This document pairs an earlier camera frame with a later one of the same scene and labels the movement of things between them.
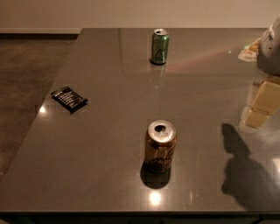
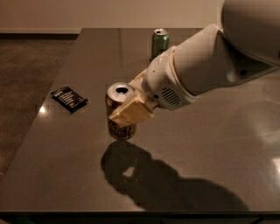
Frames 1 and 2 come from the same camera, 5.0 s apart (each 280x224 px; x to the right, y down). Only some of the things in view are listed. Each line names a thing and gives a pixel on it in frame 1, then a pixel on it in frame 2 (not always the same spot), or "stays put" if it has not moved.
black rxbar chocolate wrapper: x=69 y=99 stays put
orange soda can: x=160 y=144 → x=115 y=96
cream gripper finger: x=266 y=101 → x=133 y=111
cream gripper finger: x=250 y=53 → x=136 y=82
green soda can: x=159 y=45 stays put
